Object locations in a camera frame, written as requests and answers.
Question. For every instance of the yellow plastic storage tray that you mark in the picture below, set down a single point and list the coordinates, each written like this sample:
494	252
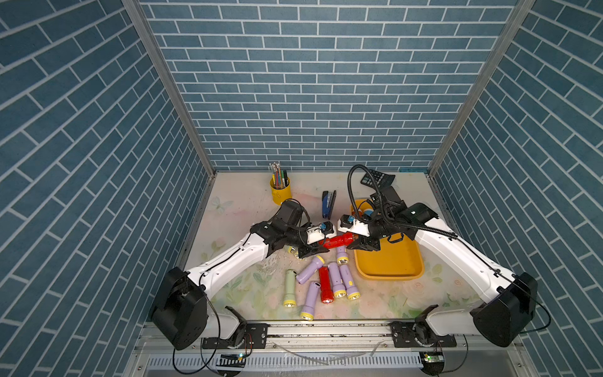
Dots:
401	261

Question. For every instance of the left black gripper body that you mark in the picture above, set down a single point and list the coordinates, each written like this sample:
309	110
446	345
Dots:
295	237

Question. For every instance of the purple flashlight slanted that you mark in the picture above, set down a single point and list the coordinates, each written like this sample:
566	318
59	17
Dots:
314	265

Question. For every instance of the black calculator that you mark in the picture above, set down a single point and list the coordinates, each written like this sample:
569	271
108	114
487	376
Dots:
382	180

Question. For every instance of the red flashlight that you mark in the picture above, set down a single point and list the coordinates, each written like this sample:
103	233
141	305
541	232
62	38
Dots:
343	240
326	292

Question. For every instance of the blue black stapler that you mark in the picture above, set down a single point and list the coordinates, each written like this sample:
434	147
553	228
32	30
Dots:
328	200

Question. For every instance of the purple flashlight bottom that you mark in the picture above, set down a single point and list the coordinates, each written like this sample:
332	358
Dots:
308	309

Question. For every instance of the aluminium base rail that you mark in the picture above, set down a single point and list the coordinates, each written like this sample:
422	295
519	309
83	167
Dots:
330	348

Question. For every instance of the purple flashlight upper right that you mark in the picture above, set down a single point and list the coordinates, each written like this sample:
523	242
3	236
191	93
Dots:
342	256

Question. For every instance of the pens in cup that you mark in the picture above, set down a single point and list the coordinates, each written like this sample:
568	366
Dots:
280	177

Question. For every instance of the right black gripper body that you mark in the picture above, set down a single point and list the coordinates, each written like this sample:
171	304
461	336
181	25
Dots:
379	228

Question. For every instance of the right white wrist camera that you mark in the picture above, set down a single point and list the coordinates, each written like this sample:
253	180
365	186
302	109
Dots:
348	223

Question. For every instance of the yellow pen cup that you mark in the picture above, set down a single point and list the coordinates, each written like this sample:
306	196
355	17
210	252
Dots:
280	195

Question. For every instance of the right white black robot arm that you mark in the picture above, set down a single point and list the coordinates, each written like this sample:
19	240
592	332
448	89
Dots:
508	301

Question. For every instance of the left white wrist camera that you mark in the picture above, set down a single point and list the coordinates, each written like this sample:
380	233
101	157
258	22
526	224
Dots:
322	231

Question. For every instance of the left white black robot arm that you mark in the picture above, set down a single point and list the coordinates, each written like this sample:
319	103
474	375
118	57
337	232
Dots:
182	309

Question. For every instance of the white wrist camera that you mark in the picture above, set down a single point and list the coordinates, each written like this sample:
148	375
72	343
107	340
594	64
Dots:
322	231
348	223

